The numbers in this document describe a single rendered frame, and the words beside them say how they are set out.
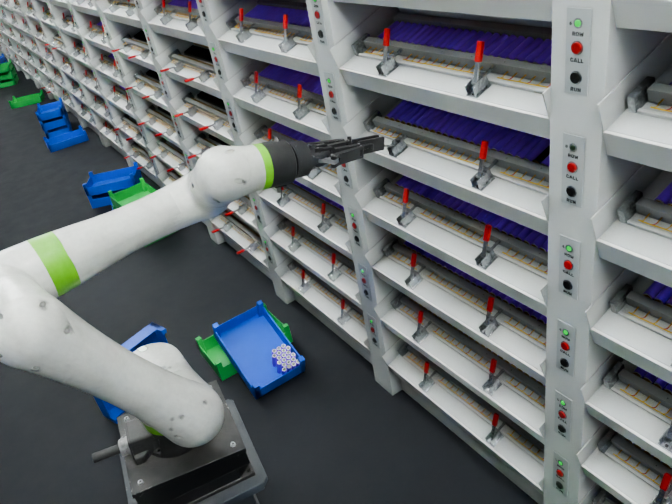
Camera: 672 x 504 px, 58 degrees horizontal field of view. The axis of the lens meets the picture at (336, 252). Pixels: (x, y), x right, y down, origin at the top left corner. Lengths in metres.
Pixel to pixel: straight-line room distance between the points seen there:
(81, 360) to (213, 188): 0.38
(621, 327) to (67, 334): 0.93
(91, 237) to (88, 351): 0.23
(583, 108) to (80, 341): 0.86
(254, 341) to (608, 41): 1.66
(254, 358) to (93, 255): 1.12
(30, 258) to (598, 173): 0.95
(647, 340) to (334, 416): 1.13
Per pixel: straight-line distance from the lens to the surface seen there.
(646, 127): 0.98
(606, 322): 1.19
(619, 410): 1.30
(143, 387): 1.18
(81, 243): 1.20
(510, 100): 1.12
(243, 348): 2.25
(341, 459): 1.91
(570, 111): 1.02
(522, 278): 1.29
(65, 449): 2.31
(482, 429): 1.74
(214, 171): 1.16
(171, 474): 1.50
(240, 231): 2.82
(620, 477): 1.44
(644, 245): 1.06
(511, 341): 1.42
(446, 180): 1.29
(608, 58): 0.96
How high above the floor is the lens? 1.46
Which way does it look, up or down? 32 degrees down
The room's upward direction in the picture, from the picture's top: 11 degrees counter-clockwise
